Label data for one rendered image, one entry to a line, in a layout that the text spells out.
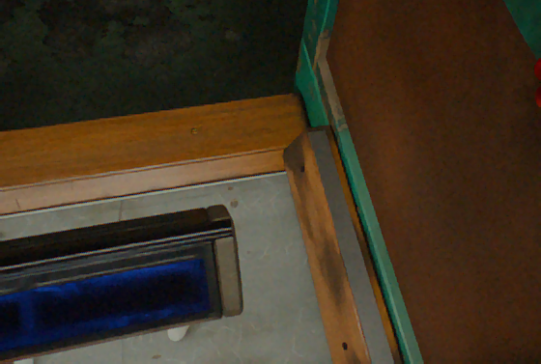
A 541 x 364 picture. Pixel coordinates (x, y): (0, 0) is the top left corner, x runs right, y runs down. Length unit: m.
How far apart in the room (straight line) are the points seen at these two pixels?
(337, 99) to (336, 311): 0.25
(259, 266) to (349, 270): 0.16
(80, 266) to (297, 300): 0.41
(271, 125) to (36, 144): 0.32
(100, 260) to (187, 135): 0.45
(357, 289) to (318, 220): 0.10
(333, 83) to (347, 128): 0.07
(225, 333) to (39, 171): 0.32
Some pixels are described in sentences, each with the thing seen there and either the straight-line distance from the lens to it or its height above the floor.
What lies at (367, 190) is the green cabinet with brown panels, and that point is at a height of 0.87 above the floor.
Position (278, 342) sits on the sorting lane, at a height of 0.74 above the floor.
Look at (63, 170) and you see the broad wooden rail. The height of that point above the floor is 0.76.
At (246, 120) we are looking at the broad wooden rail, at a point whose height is 0.76.
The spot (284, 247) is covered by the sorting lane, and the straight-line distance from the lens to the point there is 0.73.
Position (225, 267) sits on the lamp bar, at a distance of 0.35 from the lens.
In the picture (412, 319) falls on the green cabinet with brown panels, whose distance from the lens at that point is 0.59.
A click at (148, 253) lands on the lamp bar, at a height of 1.11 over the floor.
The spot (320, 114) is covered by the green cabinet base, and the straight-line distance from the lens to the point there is 0.73.
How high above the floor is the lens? 1.43
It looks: 61 degrees down
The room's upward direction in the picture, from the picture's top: 8 degrees clockwise
